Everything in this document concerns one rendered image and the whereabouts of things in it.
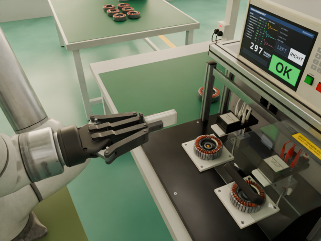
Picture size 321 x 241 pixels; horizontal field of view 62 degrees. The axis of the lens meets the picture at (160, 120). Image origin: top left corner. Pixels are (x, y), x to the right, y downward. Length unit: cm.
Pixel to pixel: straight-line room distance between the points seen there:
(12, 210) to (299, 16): 89
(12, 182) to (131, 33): 182
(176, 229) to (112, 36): 160
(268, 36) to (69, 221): 83
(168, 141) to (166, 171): 16
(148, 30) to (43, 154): 184
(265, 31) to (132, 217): 134
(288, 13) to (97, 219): 151
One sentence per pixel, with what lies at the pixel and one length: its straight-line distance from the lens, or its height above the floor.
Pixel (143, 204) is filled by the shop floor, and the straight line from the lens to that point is 184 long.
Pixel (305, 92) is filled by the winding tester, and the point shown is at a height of 115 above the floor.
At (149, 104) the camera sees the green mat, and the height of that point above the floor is 75.
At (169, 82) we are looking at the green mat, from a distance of 153.
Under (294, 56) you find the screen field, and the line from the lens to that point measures 82.
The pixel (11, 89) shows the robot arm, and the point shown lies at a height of 115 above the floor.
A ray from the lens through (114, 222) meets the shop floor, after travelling 180.
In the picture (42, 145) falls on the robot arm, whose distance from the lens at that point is 49.
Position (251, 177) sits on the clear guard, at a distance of 66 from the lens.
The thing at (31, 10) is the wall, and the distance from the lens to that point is 527.
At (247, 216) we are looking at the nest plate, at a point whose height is 78.
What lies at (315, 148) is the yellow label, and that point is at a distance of 77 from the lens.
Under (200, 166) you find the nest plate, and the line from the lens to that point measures 101.
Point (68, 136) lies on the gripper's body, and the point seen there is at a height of 122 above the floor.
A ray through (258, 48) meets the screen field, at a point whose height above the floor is 119.
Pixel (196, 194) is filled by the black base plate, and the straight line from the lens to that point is 95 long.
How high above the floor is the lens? 154
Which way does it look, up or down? 39 degrees down
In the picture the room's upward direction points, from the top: straight up
